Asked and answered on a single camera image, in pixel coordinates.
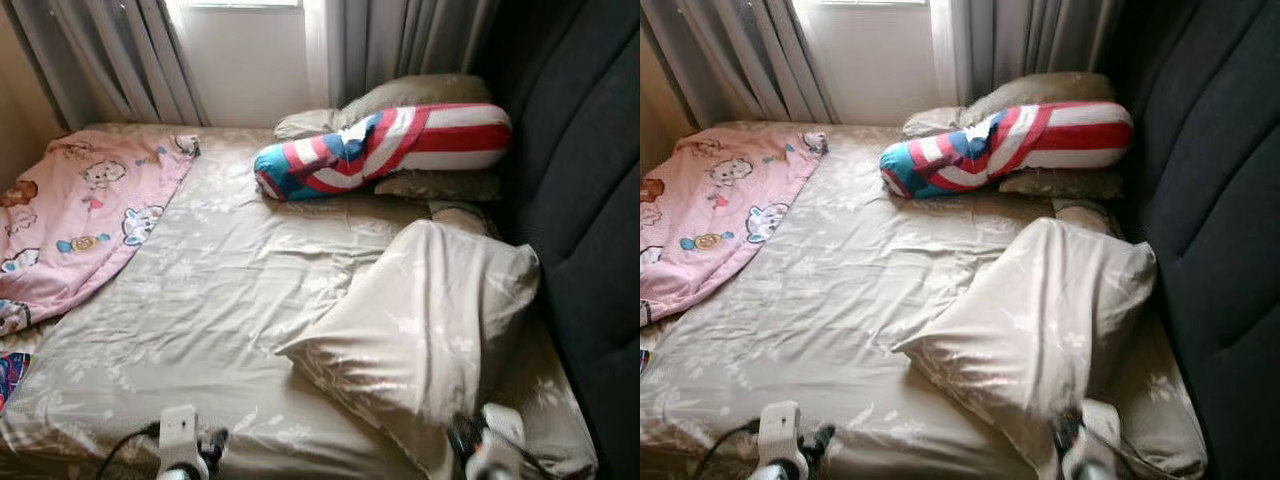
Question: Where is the large beige floral pillow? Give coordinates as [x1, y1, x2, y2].
[275, 218, 543, 480]
[893, 217, 1159, 480]

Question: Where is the bed with beige floral sheet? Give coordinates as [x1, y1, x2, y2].
[0, 122, 601, 480]
[640, 120, 1211, 480]

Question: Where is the small beige rolled pillow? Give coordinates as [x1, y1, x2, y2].
[430, 200, 496, 239]
[1052, 198, 1116, 236]

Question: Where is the pink cartoon print blanket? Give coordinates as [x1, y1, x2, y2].
[640, 128, 829, 326]
[0, 128, 201, 336]

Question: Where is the black padded headboard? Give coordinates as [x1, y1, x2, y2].
[475, 0, 641, 480]
[1095, 0, 1280, 480]

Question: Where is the red white blue striped bolster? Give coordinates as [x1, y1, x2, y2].
[880, 100, 1134, 199]
[253, 103, 513, 203]

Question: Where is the grey-beige plain pillow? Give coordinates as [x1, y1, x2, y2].
[275, 73, 493, 141]
[903, 70, 1116, 139]

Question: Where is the grey curtain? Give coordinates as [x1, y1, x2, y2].
[950, 0, 1126, 101]
[325, 0, 501, 109]
[10, 0, 206, 129]
[645, 0, 839, 126]

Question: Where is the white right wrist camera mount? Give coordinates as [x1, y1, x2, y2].
[1075, 398, 1121, 480]
[470, 403, 526, 480]

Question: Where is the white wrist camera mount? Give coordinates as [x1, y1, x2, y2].
[757, 401, 801, 469]
[470, 403, 526, 480]
[1075, 398, 1121, 480]
[160, 404, 199, 471]

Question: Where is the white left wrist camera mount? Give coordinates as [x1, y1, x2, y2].
[160, 404, 199, 471]
[757, 401, 801, 469]

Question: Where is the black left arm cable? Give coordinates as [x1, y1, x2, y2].
[695, 420, 761, 479]
[95, 425, 161, 480]

